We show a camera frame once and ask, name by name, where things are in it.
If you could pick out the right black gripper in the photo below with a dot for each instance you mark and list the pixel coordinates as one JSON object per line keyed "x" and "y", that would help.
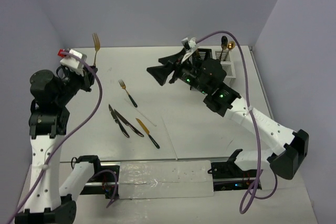
{"x": 161, "y": 72}

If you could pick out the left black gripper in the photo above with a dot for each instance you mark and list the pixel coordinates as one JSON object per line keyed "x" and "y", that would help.
{"x": 87, "y": 77}

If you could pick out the gold knife green handle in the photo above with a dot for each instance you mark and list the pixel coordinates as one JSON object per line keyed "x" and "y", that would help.
{"x": 148, "y": 133}

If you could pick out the gold spoon green handle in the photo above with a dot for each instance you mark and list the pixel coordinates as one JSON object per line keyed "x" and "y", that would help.
{"x": 231, "y": 45}

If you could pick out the white fork green handle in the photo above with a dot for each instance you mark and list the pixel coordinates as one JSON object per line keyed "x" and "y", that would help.
{"x": 97, "y": 46}

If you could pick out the black steak knife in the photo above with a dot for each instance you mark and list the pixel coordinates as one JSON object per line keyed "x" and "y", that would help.
{"x": 113, "y": 114}
{"x": 127, "y": 123}

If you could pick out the black spoon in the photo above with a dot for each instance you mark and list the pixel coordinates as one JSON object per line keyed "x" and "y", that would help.
{"x": 224, "y": 42}

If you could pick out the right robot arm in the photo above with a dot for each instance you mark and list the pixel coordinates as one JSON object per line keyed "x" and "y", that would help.
{"x": 287, "y": 148}

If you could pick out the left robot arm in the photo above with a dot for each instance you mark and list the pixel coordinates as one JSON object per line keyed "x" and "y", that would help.
{"x": 47, "y": 201}

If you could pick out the black utensil container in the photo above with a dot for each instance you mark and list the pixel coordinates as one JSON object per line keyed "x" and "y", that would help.
{"x": 203, "y": 53}

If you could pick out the white chopstick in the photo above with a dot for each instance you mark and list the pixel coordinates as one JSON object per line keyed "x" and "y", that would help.
{"x": 140, "y": 112}
{"x": 169, "y": 138}

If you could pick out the white utensil container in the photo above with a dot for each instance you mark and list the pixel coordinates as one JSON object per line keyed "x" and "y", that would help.
{"x": 227, "y": 65}

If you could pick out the silver tape sheet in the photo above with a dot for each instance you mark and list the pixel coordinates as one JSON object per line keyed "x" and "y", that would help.
{"x": 175, "y": 179}

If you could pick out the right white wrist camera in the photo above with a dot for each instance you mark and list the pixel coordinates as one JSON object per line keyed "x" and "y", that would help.
{"x": 190, "y": 47}

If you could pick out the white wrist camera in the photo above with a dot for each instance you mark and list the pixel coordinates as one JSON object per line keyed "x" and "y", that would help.
{"x": 71, "y": 63}
{"x": 190, "y": 47}

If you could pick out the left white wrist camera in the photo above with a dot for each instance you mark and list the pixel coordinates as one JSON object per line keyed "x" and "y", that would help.
{"x": 71, "y": 63}

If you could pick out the gold fork green handle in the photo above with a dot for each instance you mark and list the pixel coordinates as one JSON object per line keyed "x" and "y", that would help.
{"x": 124, "y": 87}

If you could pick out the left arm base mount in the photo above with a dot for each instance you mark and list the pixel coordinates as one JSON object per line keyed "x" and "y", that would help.
{"x": 103, "y": 184}

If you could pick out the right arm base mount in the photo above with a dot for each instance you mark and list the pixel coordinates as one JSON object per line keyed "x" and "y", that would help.
{"x": 228, "y": 176}

